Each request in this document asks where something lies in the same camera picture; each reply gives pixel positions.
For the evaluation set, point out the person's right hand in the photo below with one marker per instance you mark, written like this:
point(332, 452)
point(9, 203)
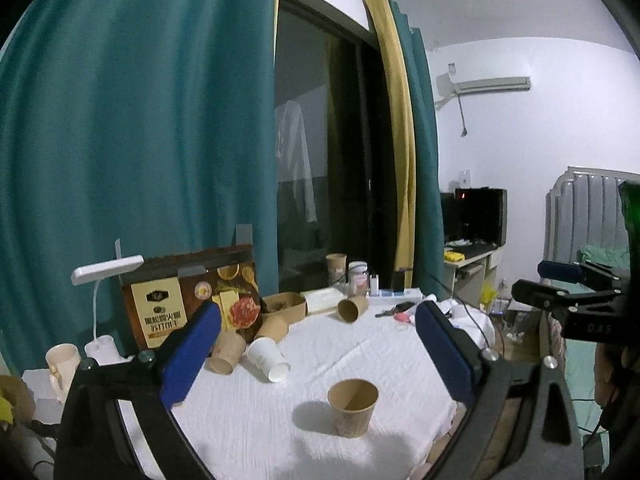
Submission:
point(609, 375)

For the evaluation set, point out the white tablecloth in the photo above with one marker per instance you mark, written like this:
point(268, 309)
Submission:
point(300, 360)

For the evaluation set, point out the brown paper bowl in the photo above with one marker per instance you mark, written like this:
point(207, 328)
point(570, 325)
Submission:
point(285, 307)

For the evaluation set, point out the green bedding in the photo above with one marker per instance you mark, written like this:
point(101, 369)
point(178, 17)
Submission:
point(602, 256)

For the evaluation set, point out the white air conditioner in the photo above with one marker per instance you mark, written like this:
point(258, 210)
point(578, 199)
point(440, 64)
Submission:
point(480, 85)

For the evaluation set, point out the crumpled white cloth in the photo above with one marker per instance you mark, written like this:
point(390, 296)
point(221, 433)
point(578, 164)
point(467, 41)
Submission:
point(470, 320)

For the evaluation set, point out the grey padded headboard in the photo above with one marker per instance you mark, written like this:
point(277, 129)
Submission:
point(585, 210)

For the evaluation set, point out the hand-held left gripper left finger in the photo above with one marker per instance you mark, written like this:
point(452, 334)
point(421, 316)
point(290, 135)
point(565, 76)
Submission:
point(187, 360)

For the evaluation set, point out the black computer monitor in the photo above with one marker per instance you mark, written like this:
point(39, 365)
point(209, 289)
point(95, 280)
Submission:
point(480, 215)

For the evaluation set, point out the cream ceramic mug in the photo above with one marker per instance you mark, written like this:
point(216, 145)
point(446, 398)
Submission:
point(60, 367)

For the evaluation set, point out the white computer desk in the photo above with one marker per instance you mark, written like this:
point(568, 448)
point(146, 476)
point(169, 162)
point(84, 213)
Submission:
point(475, 267)

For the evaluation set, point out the wide teal curtain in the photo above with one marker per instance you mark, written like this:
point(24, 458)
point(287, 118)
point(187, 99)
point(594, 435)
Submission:
point(135, 135)

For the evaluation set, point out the dark glass sliding door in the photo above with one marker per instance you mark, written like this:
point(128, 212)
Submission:
point(345, 160)

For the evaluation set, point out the brown printed gift box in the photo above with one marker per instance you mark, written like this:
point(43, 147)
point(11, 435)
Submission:
point(160, 310)

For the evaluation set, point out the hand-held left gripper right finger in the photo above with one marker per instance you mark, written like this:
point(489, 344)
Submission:
point(445, 355)

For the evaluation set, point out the white paper cup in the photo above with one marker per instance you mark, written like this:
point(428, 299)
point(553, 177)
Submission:
point(262, 357)

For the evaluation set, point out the yellow curtain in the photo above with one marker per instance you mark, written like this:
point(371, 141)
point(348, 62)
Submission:
point(397, 135)

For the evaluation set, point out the white power strip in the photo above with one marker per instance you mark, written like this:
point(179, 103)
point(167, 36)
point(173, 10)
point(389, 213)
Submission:
point(400, 292)

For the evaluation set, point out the narrow teal curtain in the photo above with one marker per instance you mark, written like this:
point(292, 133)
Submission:
point(425, 160)

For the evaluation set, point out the white desk lamp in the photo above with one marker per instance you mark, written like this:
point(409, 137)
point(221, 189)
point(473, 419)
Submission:
point(107, 266)

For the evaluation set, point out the brown paper cup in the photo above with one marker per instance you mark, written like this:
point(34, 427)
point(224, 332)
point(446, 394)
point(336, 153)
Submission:
point(356, 308)
point(336, 270)
point(227, 352)
point(352, 410)
point(272, 329)

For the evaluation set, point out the jar with white lid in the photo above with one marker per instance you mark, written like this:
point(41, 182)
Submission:
point(358, 280)

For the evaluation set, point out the white charger plug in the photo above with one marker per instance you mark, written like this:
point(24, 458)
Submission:
point(375, 285)

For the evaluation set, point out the yellow plastic bag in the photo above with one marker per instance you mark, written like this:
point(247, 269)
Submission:
point(489, 296)

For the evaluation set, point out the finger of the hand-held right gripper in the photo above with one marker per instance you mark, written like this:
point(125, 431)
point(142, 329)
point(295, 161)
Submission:
point(560, 270)
point(540, 292)

